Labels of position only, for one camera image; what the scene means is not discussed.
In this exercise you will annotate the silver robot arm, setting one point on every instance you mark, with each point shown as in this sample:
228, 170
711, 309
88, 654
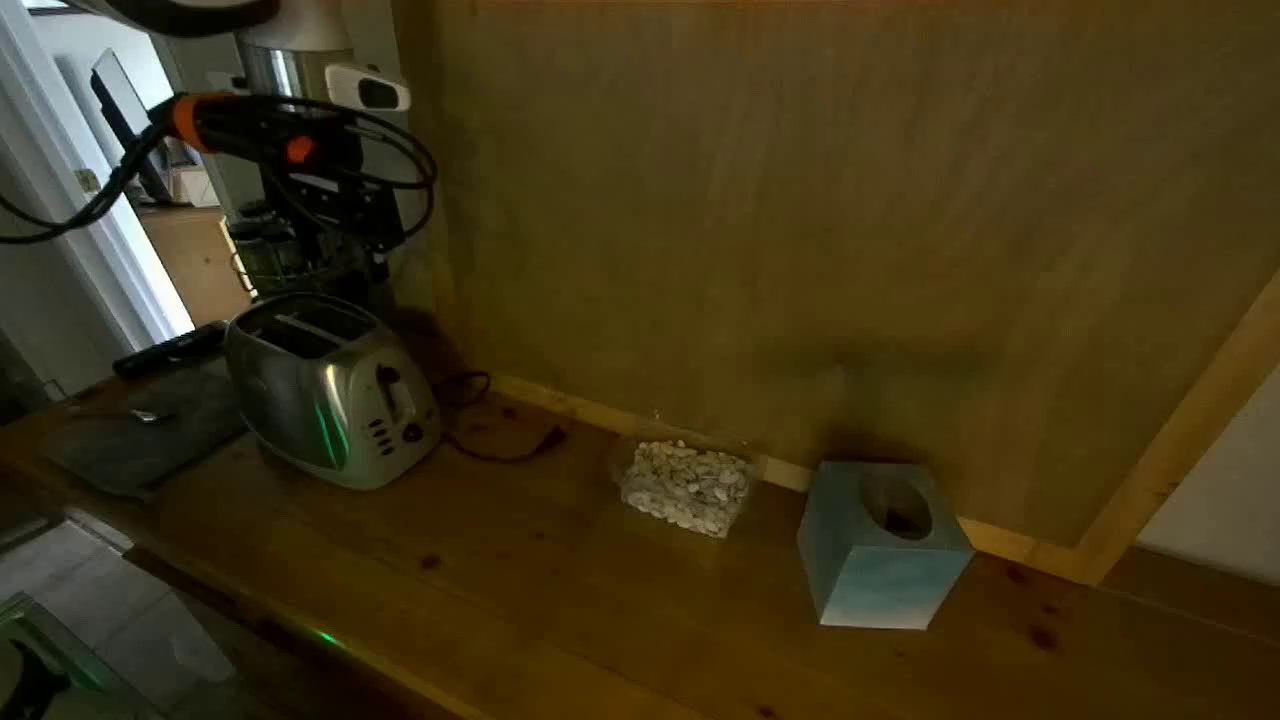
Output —
297, 44

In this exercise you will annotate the bag of white pebbles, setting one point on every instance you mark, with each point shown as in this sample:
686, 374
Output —
682, 489

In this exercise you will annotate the large wooden back panel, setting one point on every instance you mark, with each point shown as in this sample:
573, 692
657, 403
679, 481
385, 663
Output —
827, 201

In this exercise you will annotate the light wooden trim strip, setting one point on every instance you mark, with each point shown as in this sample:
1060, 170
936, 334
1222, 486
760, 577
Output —
1174, 453

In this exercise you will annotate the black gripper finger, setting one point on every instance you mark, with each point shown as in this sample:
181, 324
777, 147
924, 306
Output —
311, 280
366, 286

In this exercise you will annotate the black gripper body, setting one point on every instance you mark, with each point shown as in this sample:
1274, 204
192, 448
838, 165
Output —
333, 201

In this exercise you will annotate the dark grey slate mat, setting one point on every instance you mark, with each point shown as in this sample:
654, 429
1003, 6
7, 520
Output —
146, 433

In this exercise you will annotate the pale grey box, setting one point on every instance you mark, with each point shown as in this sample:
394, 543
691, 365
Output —
113, 612

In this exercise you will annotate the black toaster lever knob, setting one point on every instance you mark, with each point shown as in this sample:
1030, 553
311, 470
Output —
388, 378

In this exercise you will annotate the silver two-slot toaster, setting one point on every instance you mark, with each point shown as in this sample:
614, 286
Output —
315, 403

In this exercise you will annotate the black remote control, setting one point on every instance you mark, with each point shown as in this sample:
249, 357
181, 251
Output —
167, 348

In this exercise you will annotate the light blue tissue box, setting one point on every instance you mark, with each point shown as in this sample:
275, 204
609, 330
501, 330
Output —
873, 564

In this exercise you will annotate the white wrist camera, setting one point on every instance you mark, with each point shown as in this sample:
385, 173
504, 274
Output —
371, 88

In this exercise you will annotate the white door frame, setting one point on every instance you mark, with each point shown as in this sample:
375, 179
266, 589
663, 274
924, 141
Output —
83, 252

